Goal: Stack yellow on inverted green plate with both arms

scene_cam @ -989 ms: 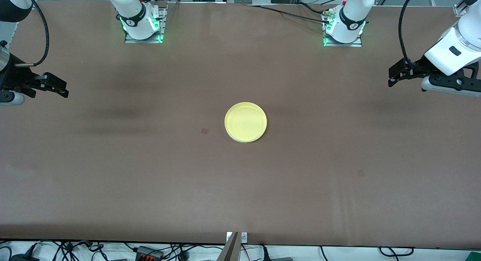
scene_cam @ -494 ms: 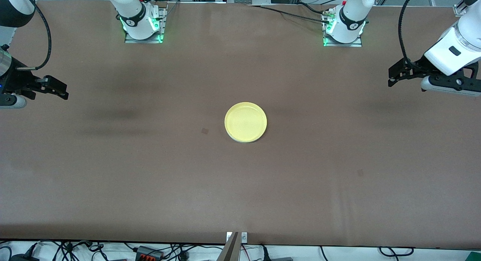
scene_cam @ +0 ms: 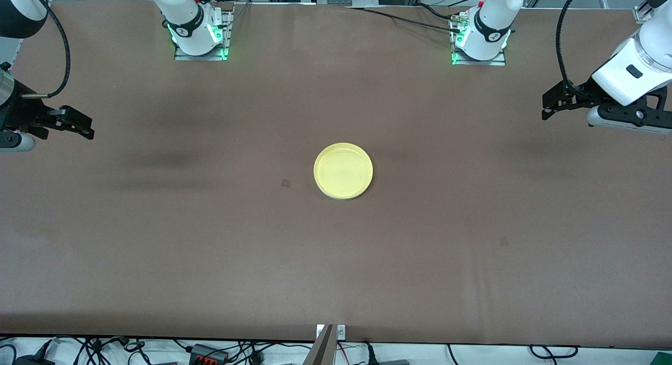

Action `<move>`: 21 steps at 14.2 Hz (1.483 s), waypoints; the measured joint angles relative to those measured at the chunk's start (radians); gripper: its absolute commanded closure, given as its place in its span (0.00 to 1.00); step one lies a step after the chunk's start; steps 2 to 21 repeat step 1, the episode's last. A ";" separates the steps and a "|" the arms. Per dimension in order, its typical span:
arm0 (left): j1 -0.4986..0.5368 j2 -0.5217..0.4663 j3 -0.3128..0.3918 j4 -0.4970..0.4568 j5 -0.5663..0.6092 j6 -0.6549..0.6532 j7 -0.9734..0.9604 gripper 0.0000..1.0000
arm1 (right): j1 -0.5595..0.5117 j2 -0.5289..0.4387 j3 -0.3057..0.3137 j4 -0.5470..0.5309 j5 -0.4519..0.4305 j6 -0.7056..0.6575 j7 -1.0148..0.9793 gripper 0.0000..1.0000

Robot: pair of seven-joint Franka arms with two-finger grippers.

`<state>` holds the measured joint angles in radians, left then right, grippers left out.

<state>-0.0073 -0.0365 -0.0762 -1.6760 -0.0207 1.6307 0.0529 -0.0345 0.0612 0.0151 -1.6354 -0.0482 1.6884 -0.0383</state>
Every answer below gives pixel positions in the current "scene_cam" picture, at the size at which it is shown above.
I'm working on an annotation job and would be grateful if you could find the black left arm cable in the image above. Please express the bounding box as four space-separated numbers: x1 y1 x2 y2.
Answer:
555 0 586 95

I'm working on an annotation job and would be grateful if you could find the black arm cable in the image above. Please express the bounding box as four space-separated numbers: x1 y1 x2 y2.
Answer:
20 0 71 99
555 0 586 95

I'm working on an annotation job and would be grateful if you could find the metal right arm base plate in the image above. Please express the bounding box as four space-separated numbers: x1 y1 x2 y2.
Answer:
174 11 233 61

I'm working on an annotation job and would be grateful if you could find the pale green round plate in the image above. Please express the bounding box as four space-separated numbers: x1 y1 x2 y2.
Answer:
317 185 372 201

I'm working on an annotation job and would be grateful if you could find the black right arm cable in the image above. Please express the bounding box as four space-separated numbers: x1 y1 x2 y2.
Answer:
20 0 71 99

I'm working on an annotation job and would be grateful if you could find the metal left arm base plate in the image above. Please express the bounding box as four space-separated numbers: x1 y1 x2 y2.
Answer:
451 13 507 67

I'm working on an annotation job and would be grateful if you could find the long black table cable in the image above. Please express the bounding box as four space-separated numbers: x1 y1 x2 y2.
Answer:
346 6 465 35

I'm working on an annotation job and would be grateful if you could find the aluminium profile post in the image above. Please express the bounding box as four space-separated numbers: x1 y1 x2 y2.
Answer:
303 325 337 365

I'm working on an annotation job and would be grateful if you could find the black red power strip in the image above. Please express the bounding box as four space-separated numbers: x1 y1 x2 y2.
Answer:
190 343 229 364

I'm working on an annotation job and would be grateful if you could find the yellow round plate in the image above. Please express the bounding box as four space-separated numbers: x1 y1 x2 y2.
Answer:
313 142 374 200

